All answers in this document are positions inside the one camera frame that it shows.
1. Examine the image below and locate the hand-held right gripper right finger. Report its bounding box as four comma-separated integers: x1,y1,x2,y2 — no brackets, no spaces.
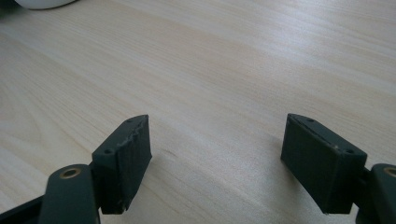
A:
280,112,369,216

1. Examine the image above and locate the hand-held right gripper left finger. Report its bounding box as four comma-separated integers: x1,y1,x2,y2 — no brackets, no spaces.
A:
92,114,153,216

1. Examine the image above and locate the grey-blue rice cooker white lid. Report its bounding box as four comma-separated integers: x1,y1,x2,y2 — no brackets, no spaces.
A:
13,0,78,10

